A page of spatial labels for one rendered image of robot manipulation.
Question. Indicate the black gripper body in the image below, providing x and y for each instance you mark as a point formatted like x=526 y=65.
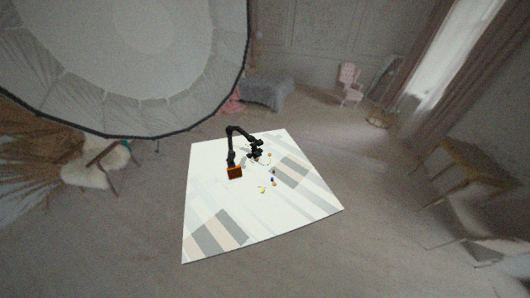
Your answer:
x=251 y=155

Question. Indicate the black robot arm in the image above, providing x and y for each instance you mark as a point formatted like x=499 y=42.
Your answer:
x=250 y=138

